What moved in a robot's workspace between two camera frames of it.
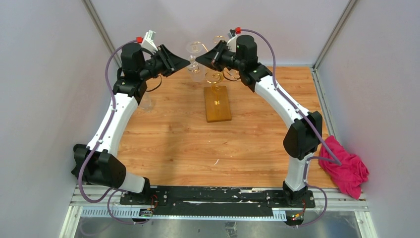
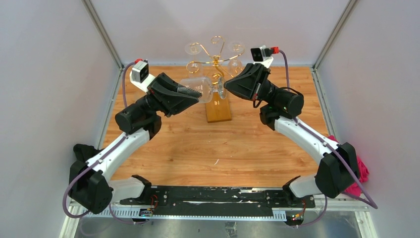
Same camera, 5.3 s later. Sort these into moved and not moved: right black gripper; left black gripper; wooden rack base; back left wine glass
Moved: right black gripper; left black gripper
Not moved: wooden rack base; back left wine glass
